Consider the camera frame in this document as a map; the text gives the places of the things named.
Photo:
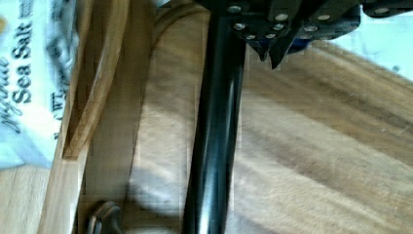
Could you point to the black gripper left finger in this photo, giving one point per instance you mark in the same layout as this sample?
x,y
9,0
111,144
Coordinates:
x,y
261,23

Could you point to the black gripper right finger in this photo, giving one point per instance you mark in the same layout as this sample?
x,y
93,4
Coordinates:
x,y
304,21

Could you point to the wooden drawer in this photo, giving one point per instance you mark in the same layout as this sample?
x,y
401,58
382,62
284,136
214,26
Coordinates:
x,y
86,187

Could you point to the wooden cutting board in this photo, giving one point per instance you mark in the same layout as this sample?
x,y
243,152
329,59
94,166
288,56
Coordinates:
x,y
324,144

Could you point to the Deep River chips bag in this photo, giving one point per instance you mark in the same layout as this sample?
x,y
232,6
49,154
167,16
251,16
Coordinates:
x,y
39,44

